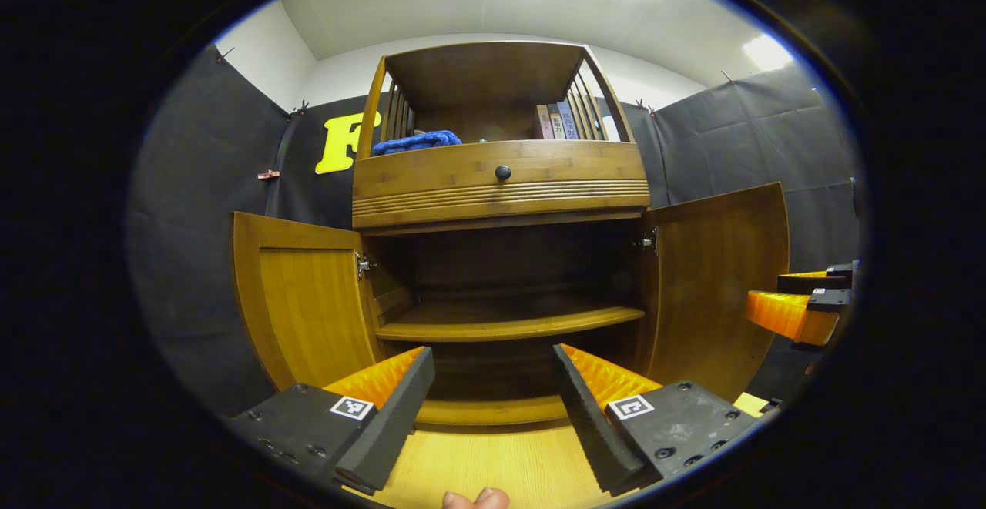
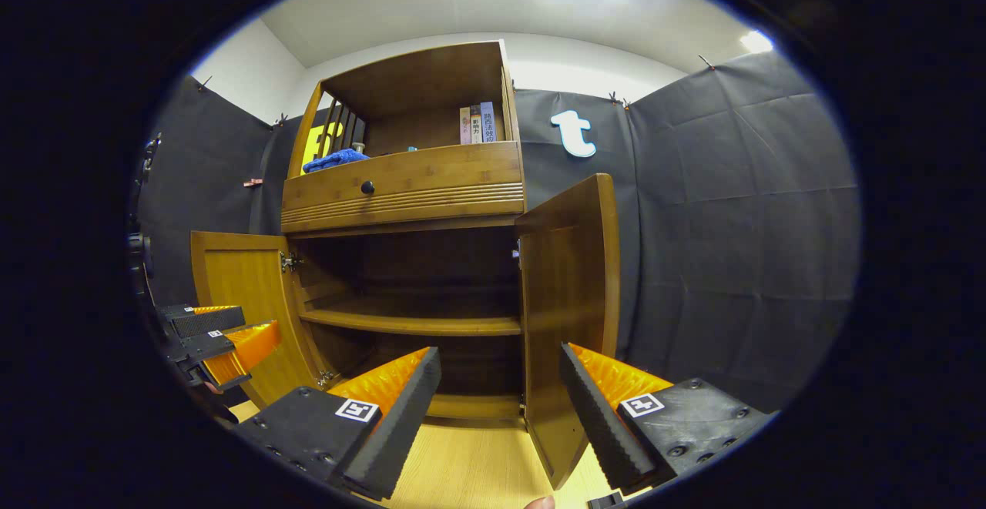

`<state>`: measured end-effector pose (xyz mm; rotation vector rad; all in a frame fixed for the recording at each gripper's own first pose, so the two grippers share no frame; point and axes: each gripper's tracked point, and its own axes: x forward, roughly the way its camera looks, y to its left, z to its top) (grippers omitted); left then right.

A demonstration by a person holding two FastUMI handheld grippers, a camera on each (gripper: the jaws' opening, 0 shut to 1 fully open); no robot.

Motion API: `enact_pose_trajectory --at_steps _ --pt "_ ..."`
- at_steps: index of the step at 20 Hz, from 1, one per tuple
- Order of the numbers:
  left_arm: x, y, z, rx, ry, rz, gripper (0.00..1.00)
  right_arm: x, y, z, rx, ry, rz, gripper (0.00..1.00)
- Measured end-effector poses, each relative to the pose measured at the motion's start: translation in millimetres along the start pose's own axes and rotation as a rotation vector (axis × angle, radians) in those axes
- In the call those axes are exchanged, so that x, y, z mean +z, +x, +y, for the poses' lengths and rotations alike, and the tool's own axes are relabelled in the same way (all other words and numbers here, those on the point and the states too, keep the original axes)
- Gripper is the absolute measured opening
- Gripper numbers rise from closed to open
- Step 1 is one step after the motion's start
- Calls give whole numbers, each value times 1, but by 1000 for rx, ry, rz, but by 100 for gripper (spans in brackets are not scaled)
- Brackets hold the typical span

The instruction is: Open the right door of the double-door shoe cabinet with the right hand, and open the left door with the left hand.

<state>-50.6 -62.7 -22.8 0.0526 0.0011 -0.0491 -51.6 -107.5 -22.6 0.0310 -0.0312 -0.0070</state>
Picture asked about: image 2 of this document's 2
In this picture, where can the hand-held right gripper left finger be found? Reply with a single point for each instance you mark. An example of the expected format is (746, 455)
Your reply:
(393, 424)

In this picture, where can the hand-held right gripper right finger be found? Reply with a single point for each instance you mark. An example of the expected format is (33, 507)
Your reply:
(599, 424)

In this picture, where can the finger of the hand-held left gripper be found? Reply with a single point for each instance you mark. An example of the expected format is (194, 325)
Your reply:
(246, 347)
(208, 321)

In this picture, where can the wooden shoe cabinet door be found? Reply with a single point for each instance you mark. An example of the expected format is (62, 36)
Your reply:
(566, 301)
(246, 301)

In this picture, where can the wooden double-door shoe cabinet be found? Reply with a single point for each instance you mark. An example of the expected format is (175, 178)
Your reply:
(416, 82)

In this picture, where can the wooden inner cabinet shelf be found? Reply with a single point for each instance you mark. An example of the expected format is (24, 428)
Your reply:
(416, 323)

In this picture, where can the wooden cabinet drawer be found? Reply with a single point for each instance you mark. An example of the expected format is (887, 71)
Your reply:
(431, 178)

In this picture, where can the black round drawer knob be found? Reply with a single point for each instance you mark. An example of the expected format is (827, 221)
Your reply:
(367, 186)

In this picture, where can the blue cloth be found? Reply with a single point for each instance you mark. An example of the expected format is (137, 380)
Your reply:
(335, 160)

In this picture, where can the black backdrop cloth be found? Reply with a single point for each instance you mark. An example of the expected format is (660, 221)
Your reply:
(739, 224)

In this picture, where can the pink book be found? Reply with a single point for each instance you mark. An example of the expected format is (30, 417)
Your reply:
(465, 125)

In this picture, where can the lavender book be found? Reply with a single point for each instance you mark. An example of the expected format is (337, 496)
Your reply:
(488, 122)

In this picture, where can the small ceiling light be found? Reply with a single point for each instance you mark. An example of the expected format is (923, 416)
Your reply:
(756, 41)

